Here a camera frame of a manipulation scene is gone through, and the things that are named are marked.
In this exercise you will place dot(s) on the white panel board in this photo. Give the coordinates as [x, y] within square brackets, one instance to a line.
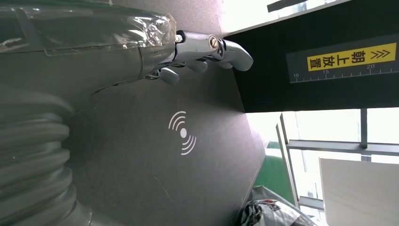
[358, 193]

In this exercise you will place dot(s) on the yellow black ruler label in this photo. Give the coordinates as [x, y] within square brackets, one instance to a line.
[343, 60]

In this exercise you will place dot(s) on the green conveyor belt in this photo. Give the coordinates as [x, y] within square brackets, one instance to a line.
[274, 174]

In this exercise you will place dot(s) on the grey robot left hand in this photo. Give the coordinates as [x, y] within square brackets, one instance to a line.
[78, 62]

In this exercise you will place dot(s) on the white parcel red stripe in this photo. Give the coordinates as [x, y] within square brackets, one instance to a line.
[271, 212]

